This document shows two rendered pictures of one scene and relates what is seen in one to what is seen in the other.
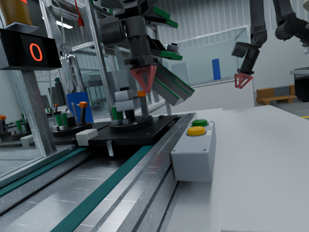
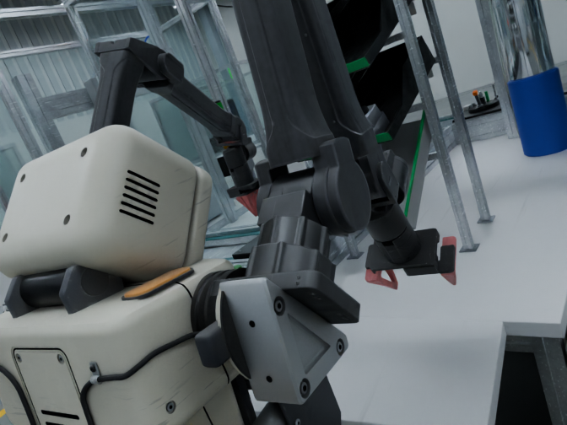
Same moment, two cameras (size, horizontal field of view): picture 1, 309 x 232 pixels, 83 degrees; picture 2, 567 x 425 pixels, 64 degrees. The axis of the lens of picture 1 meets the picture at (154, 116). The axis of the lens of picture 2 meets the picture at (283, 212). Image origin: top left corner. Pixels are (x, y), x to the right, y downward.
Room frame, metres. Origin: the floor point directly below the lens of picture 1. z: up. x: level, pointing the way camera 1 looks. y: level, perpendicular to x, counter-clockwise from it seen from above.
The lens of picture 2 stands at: (1.01, -1.18, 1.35)
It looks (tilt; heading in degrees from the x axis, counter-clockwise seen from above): 13 degrees down; 109
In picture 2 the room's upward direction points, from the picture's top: 21 degrees counter-clockwise
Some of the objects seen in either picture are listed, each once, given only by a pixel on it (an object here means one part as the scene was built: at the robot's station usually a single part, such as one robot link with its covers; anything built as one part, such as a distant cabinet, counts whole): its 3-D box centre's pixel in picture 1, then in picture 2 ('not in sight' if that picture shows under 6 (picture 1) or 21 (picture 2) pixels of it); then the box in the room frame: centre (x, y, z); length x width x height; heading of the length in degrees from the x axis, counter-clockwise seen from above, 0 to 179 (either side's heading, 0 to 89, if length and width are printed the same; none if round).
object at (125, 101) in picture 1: (123, 99); not in sight; (0.56, 0.09, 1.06); 0.08 x 0.04 x 0.07; 67
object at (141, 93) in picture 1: (140, 103); not in sight; (0.54, 0.03, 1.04); 0.04 x 0.02 x 0.08; 67
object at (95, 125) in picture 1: (70, 120); not in sight; (0.65, 0.31, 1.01); 0.24 x 0.24 x 0.13; 67
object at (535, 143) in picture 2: (80, 109); (540, 112); (1.42, 0.58, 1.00); 0.16 x 0.16 x 0.27
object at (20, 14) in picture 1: (16, 15); not in sight; (0.43, 0.26, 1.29); 0.05 x 0.05 x 0.05
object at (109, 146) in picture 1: (111, 148); not in sight; (0.44, 0.13, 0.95); 0.01 x 0.01 x 0.04; 67
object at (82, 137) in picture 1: (87, 137); not in sight; (0.50, 0.20, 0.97); 0.05 x 0.05 x 0.04; 67
